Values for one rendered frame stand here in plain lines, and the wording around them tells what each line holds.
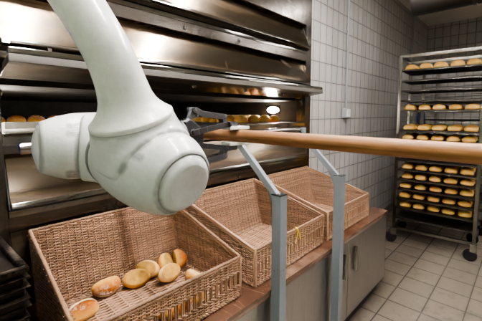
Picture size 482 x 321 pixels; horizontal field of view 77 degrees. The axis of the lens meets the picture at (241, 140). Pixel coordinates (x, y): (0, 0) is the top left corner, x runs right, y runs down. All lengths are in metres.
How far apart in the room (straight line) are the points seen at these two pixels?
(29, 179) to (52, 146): 0.78
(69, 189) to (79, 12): 0.96
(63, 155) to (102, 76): 0.16
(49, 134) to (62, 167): 0.05
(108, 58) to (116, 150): 0.10
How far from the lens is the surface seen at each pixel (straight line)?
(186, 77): 1.33
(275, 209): 1.11
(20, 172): 1.26
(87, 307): 1.19
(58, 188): 1.27
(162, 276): 1.28
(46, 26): 1.29
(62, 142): 0.48
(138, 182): 0.34
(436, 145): 0.53
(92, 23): 0.38
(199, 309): 1.11
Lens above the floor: 1.24
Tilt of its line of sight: 5 degrees down
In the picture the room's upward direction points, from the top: straight up
